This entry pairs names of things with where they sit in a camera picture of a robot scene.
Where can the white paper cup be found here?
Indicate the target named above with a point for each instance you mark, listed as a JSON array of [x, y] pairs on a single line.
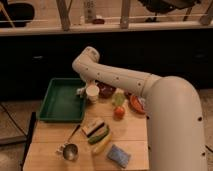
[[92, 93]]

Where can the yellow banana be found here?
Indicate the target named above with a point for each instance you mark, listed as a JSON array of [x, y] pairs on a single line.
[[102, 144]]

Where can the wooden railing shelf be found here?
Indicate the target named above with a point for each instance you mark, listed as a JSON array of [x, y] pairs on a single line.
[[40, 17]]

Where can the blue sponge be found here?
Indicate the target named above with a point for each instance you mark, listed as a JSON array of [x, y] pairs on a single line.
[[119, 156]]

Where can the dark red bowl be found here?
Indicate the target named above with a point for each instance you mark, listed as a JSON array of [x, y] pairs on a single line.
[[106, 91]]

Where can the wooden table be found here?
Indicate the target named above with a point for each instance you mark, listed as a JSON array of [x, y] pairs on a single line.
[[130, 134]]

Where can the metal ladle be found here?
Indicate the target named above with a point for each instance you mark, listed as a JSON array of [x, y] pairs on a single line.
[[69, 150]]

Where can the green plastic tray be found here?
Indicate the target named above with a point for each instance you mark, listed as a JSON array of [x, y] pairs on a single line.
[[62, 103]]

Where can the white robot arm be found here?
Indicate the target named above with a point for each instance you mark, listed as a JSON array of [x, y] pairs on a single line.
[[175, 127]]

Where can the white handled brush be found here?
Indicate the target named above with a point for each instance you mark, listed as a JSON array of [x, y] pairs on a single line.
[[81, 92]]

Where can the white bottle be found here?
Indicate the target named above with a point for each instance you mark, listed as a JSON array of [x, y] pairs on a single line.
[[89, 10]]

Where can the orange bowl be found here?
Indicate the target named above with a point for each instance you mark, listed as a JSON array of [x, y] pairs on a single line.
[[136, 105]]

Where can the black office chair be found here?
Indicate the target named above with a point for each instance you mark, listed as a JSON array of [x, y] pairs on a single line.
[[166, 6]]

